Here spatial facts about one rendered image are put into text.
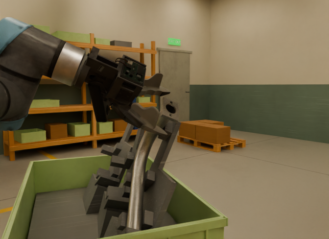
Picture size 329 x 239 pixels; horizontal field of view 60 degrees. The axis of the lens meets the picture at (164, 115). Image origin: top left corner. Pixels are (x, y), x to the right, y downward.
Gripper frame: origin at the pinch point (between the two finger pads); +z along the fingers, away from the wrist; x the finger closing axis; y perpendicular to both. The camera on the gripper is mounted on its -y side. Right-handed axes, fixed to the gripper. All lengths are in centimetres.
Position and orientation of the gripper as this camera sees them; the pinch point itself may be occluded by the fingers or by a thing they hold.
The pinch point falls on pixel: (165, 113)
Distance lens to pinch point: 63.2
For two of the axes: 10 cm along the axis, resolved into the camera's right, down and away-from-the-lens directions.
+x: 0.5, -7.3, 6.9
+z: 8.7, 3.7, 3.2
